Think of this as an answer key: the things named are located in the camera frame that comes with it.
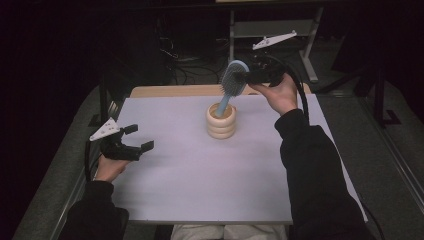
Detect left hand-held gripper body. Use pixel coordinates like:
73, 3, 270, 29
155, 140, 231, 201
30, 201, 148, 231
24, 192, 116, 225
88, 116, 142, 162

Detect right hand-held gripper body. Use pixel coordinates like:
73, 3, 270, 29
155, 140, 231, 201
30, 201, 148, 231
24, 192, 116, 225
248, 29, 298, 88

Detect light blue hairbrush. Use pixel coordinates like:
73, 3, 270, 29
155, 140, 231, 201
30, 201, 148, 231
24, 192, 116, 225
213, 59, 251, 119

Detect cream ringed holder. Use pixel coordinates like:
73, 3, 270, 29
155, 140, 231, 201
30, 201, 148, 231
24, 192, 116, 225
205, 102, 238, 140

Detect person's left hand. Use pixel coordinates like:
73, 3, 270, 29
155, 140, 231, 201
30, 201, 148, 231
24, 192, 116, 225
93, 153, 132, 184

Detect person's right hand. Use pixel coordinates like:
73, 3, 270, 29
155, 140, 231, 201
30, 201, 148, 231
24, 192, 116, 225
248, 72, 299, 117

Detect black floor stand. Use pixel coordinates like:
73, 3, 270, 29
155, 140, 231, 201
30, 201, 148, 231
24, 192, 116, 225
352, 61, 403, 130

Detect person's legs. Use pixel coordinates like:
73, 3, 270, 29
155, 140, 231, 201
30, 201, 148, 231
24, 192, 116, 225
170, 223, 289, 240

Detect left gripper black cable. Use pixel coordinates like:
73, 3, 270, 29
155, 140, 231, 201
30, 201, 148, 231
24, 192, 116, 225
83, 139, 102, 183

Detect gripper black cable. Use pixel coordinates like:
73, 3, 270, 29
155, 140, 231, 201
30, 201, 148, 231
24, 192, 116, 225
263, 54, 311, 127
83, 139, 102, 183

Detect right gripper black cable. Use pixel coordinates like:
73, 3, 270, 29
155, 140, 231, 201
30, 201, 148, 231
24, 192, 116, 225
263, 54, 311, 127

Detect bundle of floor cables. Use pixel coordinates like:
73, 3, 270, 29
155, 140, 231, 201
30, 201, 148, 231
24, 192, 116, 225
155, 16, 231, 85

